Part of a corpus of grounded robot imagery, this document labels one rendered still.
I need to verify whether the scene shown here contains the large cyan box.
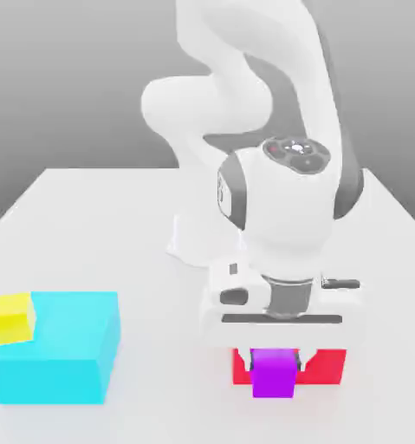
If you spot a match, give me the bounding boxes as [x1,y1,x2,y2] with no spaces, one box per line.
[0,291,120,406]

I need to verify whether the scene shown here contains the small yellow cube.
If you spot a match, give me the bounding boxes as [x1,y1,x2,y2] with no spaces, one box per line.
[0,292,37,346]

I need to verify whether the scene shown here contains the small purple cube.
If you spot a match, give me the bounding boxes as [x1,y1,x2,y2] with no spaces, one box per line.
[250,348,299,400]

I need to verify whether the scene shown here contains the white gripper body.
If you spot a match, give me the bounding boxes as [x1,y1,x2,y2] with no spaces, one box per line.
[198,294,365,350]

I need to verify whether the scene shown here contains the large red box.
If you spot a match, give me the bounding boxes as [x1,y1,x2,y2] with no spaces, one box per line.
[231,348,347,387]

